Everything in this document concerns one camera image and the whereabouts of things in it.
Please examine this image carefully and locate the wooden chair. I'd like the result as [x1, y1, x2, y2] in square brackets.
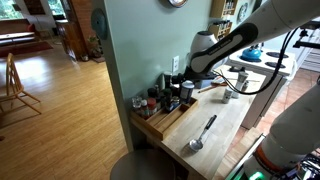
[0, 52, 43, 115]

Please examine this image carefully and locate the wooden utensil stick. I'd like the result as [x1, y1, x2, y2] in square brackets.
[197, 83, 228, 94]

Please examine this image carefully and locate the wooden wall spice rack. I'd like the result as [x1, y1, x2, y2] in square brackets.
[209, 0, 240, 20]
[208, 20, 234, 42]

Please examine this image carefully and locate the round grey stool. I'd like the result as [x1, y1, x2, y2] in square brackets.
[109, 148, 177, 180]

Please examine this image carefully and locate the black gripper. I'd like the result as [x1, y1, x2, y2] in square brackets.
[179, 67, 219, 91]

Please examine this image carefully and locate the round wall clock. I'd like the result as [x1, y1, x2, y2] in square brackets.
[167, 0, 189, 9]

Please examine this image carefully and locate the potted plant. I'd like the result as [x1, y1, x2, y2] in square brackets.
[86, 34, 105, 60]

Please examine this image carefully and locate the wooden bench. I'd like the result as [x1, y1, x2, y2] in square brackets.
[0, 18, 37, 48]

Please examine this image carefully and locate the black metal bracket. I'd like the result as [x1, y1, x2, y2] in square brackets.
[292, 20, 320, 50]

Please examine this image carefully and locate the red cap spice bottle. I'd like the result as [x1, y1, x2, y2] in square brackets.
[146, 97, 158, 117]

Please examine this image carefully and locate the white cap spice bottle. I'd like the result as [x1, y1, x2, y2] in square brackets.
[140, 99, 150, 120]

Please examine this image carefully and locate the white stove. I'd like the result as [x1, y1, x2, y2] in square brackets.
[227, 46, 298, 131]

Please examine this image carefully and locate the dark wooden cabinet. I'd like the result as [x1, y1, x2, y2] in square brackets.
[54, 18, 80, 62]

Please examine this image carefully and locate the red rug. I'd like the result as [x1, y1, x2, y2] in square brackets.
[0, 40, 54, 58]

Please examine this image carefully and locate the metal ladle black handle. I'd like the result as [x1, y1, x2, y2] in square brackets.
[188, 114, 218, 153]

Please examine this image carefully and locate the round decorative wall plate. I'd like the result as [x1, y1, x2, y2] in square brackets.
[236, 2, 250, 24]

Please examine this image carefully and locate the round grey wall plaque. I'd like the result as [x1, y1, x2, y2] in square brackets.
[90, 7, 109, 41]

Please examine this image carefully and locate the yellow lid blue label jar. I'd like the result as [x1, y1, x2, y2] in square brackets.
[169, 96, 182, 112]

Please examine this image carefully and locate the white wall outlet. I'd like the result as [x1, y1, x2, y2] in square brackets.
[171, 55, 180, 74]

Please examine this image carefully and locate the blue kettle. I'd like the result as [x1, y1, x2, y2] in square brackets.
[240, 45, 263, 63]

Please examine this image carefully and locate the dark tall pepper mill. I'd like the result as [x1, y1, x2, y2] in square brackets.
[163, 71, 174, 91]

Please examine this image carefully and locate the wooden compartment tray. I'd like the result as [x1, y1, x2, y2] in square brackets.
[129, 91, 200, 141]

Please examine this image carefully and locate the tall grey grinder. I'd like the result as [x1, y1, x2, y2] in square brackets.
[232, 71, 250, 100]

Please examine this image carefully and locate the blue tissue box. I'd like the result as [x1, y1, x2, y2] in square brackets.
[195, 79, 215, 90]

